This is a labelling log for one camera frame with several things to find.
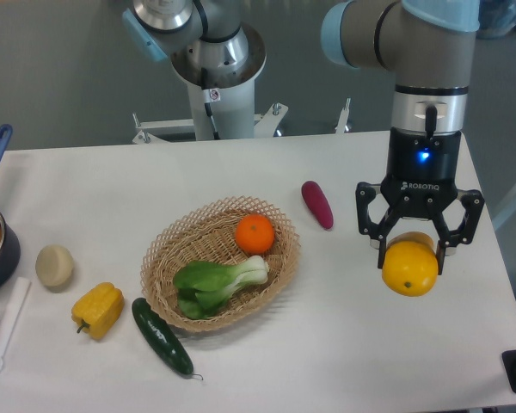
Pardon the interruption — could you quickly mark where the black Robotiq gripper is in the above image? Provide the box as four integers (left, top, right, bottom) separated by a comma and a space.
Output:
355, 127, 485, 275

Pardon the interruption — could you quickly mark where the yellow mango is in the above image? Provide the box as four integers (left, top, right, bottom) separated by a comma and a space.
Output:
382, 231, 439, 297

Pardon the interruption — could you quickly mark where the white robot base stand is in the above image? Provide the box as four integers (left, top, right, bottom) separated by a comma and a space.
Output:
131, 25, 353, 145

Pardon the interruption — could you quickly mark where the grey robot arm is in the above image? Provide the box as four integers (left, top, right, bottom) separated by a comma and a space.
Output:
122, 1, 484, 262

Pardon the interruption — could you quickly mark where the woven wicker basket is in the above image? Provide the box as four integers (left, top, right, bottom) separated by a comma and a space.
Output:
140, 196, 300, 333

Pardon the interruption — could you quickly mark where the purple sweet potato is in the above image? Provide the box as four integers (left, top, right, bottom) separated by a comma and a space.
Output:
301, 181, 334, 231

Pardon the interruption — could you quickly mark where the orange fruit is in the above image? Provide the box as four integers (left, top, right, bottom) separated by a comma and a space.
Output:
235, 214, 275, 255

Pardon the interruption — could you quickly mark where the green bok choy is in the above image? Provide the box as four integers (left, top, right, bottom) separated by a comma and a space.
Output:
173, 256, 269, 320

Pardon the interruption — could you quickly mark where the green cucumber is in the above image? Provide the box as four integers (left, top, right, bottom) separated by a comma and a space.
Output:
132, 298, 203, 379

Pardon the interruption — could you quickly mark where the yellow bell pepper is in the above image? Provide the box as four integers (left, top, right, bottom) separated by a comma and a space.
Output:
71, 282, 124, 340

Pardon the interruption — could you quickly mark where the beige round potato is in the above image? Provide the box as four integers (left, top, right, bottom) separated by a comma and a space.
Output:
35, 244, 74, 287

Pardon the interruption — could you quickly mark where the white plastic utensil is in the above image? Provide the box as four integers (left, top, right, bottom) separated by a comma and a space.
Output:
0, 277, 31, 372

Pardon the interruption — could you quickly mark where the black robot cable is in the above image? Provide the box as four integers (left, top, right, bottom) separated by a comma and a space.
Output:
200, 67, 221, 141

